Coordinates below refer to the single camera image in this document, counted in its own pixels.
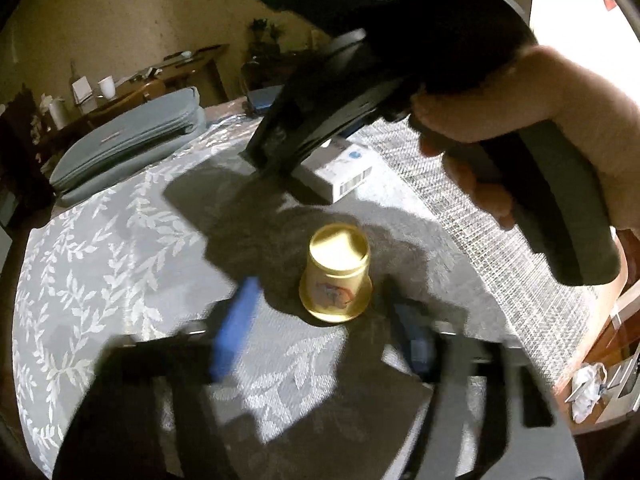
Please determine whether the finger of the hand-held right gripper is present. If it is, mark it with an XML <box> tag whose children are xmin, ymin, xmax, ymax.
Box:
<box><xmin>240</xmin><ymin>85</ymin><xmax>352</xmax><ymax>174</ymax></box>

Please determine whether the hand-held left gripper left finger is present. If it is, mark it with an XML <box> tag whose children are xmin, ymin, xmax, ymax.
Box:
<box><xmin>52</xmin><ymin>277</ymin><xmax>262</xmax><ymax>480</ymax></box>

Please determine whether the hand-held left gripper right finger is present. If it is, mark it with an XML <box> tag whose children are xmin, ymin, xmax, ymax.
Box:
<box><xmin>384</xmin><ymin>284</ymin><xmax>586</xmax><ymax>480</ymax></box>

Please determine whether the white box with barcode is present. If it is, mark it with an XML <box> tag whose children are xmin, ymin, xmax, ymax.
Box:
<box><xmin>292</xmin><ymin>137</ymin><xmax>380</xmax><ymax>205</ymax></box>

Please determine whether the yellow plastic cup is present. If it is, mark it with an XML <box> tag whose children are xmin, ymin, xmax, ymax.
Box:
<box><xmin>299</xmin><ymin>223</ymin><xmax>375</xmax><ymax>323</ymax></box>

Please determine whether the person's right hand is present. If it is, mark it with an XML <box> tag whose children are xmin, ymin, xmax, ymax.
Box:
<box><xmin>409</xmin><ymin>44</ymin><xmax>640</xmax><ymax>242</ymax></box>

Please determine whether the dark blue case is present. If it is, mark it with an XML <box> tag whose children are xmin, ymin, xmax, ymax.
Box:
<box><xmin>247</xmin><ymin>85</ymin><xmax>287</xmax><ymax>114</ymax></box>

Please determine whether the potted plant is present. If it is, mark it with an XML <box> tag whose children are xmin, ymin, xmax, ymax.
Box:
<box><xmin>248</xmin><ymin>17</ymin><xmax>283</xmax><ymax>53</ymax></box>

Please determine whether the woven grey placemat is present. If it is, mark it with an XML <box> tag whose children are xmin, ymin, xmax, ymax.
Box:
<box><xmin>350</xmin><ymin>120</ymin><xmax>601</xmax><ymax>391</ymax></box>

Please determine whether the wooden side table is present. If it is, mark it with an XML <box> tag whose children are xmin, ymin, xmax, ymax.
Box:
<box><xmin>75</xmin><ymin>45</ymin><xmax>231</xmax><ymax>116</ymax></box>

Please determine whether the grey leaf-pattern placemat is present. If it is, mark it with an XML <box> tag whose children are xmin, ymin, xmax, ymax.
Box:
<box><xmin>12</xmin><ymin>110</ymin><xmax>501</xmax><ymax>480</ymax></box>

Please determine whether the grey zip case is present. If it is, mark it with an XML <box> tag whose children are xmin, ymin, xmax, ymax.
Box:
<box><xmin>50</xmin><ymin>86</ymin><xmax>207</xmax><ymax>207</ymax></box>

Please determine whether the white plastic bag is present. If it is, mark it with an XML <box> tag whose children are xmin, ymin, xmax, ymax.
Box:
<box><xmin>570</xmin><ymin>362</ymin><xmax>609</xmax><ymax>424</ymax></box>

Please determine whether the white standing card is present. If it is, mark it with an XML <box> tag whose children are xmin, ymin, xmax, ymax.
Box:
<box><xmin>71</xmin><ymin>76</ymin><xmax>94</xmax><ymax>104</ymax></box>

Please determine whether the white jug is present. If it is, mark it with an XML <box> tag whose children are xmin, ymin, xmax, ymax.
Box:
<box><xmin>47</xmin><ymin>97</ymin><xmax>69</xmax><ymax>131</ymax></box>

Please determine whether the dark wooden cabinet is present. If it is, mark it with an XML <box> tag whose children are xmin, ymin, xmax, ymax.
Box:
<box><xmin>0</xmin><ymin>87</ymin><xmax>56</xmax><ymax>223</ymax></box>

